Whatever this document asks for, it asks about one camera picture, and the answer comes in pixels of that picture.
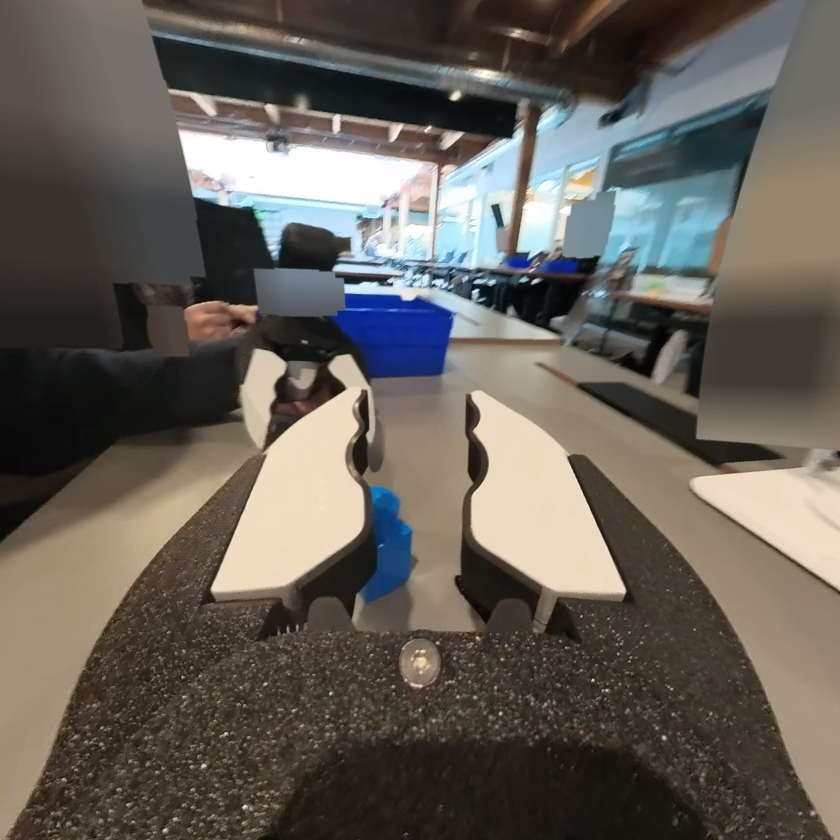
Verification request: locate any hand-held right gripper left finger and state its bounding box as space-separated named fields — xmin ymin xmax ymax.
xmin=211 ymin=387 xmax=379 ymax=624

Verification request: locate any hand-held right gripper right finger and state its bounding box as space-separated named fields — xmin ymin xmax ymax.
xmin=458 ymin=390 xmax=628 ymax=632

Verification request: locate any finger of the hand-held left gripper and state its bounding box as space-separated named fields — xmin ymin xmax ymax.
xmin=239 ymin=348 xmax=285 ymax=451
xmin=329 ymin=353 xmax=385 ymax=475

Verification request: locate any blue toy brick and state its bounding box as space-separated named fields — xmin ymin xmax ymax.
xmin=360 ymin=484 xmax=415 ymax=604

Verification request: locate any person's left forearm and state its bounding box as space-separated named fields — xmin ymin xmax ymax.
xmin=0 ymin=340 xmax=258 ymax=476

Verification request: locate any person's left hand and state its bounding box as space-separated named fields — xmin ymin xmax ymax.
xmin=188 ymin=301 xmax=259 ymax=343

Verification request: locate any blue plastic bin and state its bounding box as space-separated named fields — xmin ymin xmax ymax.
xmin=333 ymin=291 xmax=455 ymax=380

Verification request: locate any black office chair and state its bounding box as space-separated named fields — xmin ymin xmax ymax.
xmin=278 ymin=222 xmax=353 ymax=271

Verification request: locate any black table mat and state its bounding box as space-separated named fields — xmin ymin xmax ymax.
xmin=580 ymin=382 xmax=786 ymax=468

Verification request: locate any white chair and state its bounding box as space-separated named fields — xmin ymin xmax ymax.
xmin=652 ymin=327 xmax=690 ymax=386

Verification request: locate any white tray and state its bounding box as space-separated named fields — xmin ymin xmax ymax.
xmin=688 ymin=449 xmax=840 ymax=595

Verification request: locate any wooden post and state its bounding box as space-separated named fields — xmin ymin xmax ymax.
xmin=507 ymin=100 xmax=543 ymax=258

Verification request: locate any metal ventilation duct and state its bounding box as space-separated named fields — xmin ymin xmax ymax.
xmin=150 ymin=10 xmax=580 ymax=114

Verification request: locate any dark wall screen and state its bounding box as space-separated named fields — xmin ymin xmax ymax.
xmin=602 ymin=123 xmax=763 ymax=194

